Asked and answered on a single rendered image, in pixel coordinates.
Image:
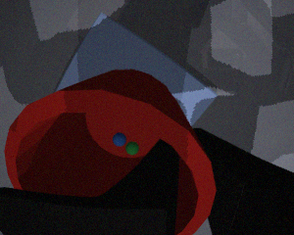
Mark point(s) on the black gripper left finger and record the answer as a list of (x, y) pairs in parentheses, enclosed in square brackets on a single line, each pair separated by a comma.
[(143, 203)]

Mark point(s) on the blue marble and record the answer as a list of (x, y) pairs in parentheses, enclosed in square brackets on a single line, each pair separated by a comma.
[(119, 139)]

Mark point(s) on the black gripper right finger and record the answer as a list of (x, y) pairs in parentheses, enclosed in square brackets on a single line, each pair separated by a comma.
[(253, 197)]

